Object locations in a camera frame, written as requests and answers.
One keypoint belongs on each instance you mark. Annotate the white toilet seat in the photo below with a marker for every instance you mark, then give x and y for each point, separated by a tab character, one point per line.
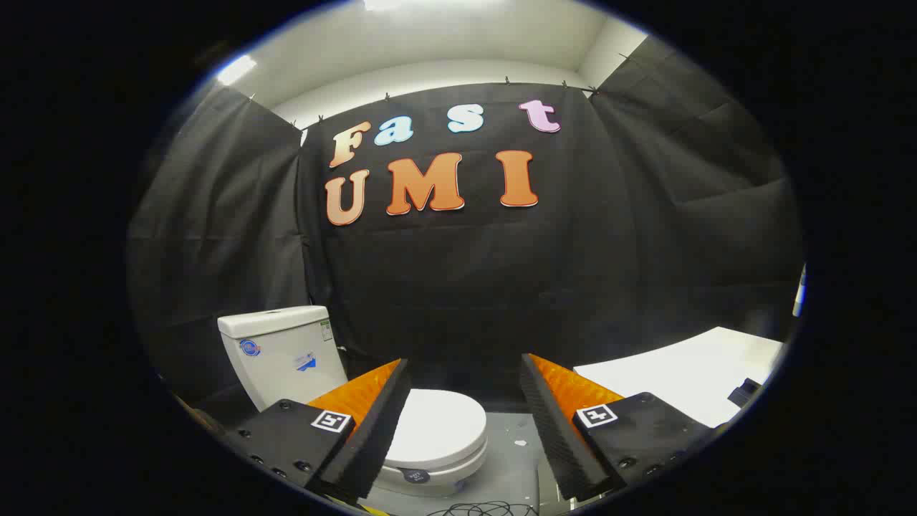
467	462

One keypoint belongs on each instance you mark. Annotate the white toilet lid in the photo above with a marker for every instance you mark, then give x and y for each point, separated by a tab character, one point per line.
437	426

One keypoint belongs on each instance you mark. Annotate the blue white object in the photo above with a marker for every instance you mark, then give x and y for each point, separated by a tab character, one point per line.
799	290

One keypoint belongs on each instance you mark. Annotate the white toilet with tank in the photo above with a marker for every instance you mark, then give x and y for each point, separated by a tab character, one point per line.
279	358

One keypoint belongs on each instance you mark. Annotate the white moulded panel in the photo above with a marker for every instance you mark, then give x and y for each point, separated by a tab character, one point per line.
688	373

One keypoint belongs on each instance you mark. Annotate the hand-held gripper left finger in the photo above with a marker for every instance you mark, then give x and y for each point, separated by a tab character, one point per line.
380	430

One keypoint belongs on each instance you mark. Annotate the ceiling light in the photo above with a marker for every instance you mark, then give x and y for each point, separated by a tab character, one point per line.
236	69
383	4

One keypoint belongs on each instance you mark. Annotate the black backdrop cloth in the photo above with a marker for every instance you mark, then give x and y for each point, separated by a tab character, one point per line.
466	287

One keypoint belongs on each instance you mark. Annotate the small black device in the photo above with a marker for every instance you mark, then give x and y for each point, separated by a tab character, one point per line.
745	393

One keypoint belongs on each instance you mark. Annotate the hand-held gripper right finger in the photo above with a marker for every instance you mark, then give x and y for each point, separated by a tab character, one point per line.
551	430

